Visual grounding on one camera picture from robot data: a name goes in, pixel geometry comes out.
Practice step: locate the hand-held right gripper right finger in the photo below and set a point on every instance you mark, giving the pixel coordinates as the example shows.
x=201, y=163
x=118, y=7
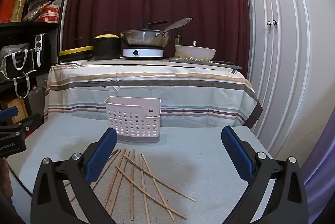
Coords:
x=236, y=153

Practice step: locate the white cabinet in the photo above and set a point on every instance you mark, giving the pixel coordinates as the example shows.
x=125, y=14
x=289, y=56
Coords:
x=288, y=56

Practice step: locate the woven trivet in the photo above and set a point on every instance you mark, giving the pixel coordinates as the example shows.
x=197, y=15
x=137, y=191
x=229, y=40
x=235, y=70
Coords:
x=195, y=59

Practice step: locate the black shelf unit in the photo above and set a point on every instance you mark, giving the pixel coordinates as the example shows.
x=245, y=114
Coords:
x=56, y=9

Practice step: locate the steel wok pan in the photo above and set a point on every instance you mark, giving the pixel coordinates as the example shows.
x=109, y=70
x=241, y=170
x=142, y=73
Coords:
x=145, y=39

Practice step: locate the snack bags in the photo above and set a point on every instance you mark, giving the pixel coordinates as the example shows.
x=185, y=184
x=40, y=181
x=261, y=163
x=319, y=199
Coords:
x=36, y=5

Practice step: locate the grey tray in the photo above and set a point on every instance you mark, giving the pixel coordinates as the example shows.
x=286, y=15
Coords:
x=225, y=65

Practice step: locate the green olive oil bottle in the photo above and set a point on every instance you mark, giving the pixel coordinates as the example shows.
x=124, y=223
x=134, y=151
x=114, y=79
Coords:
x=178, y=38

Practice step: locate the pink perforated utensil holder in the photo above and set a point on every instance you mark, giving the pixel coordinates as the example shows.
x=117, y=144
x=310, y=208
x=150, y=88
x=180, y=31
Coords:
x=132, y=119

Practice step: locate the yellow and black flat appliance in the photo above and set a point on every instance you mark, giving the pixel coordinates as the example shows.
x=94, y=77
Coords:
x=76, y=52

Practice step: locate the brown wooden box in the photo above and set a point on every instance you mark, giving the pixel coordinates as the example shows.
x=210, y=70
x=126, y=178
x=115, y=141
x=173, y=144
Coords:
x=14, y=110

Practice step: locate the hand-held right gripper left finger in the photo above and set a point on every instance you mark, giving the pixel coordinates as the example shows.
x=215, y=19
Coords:
x=100, y=153

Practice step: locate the white bowl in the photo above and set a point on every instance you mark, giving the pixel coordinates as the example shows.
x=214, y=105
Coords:
x=195, y=52

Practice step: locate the red package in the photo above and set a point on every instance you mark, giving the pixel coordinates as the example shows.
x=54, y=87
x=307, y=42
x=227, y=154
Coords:
x=7, y=5

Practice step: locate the black pot with yellow lid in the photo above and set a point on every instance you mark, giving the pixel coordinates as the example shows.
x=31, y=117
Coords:
x=106, y=47

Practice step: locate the red striped round box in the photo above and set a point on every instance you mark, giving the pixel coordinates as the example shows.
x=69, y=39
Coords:
x=50, y=14

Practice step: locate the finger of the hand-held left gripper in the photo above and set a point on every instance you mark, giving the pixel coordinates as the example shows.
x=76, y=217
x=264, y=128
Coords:
x=7, y=113
x=31, y=123

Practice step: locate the lavender cloth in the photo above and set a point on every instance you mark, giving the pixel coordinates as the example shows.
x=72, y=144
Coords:
x=322, y=161

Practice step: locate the pile of wooden chopsticks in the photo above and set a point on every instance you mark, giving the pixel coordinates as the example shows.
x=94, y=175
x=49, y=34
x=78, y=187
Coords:
x=142, y=179

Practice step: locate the white induction cooker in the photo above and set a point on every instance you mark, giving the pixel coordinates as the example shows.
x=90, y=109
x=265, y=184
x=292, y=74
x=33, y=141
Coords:
x=142, y=53

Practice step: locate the black air fryer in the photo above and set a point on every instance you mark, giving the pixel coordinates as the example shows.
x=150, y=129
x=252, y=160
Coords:
x=41, y=48

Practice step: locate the gold package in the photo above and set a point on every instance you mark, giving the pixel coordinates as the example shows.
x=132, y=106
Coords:
x=18, y=4

